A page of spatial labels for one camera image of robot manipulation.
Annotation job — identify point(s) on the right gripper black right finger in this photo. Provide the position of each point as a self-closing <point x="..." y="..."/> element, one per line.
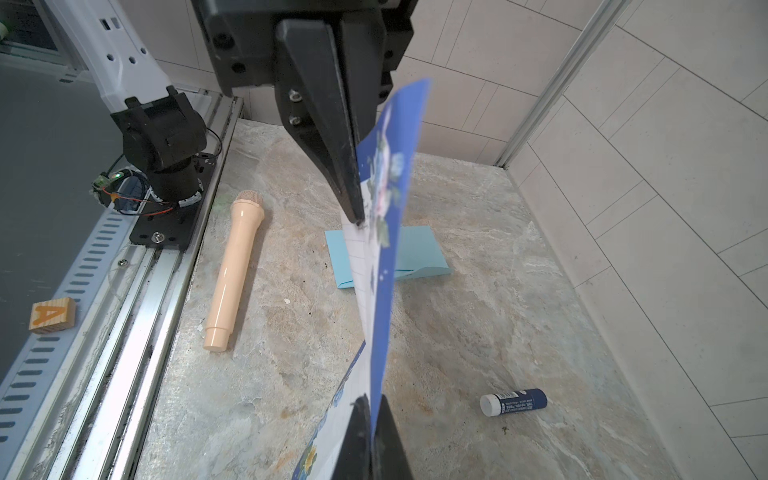
<point x="389" y="458"/>

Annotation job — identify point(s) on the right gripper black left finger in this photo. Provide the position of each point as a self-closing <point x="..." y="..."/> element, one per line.
<point x="354" y="459"/>

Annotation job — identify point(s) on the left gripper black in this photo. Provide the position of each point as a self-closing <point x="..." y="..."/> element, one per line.
<point x="301" y="47"/>

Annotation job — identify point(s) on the blue bordered floral letter paper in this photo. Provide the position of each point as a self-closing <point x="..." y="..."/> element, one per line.
<point x="385" y="159"/>

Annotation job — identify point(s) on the teal paper envelope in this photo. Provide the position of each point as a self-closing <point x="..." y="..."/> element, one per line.
<point x="419" y="256"/>

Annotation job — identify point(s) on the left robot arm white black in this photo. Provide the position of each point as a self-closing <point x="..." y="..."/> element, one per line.
<point x="161" y="131"/>

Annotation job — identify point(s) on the wooden letter A block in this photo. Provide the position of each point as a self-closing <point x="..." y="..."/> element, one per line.
<point x="52" y="315"/>

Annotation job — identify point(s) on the blue white glue stick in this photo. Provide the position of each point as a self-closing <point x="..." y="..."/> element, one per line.
<point x="493" y="405"/>

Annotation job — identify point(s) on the beige plastic toy microphone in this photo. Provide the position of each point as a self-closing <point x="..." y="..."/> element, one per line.
<point x="247" y="214"/>

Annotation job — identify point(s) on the aluminium mounting rail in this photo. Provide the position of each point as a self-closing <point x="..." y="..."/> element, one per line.
<point x="93" y="420"/>

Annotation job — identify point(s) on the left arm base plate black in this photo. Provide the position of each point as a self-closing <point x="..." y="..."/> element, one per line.
<point x="174" y="229"/>

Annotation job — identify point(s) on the left circuit board with wires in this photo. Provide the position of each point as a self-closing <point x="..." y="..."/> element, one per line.
<point x="128" y="193"/>

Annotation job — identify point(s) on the grey slotted cable duct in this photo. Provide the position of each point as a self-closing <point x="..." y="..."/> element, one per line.
<point x="32" y="373"/>

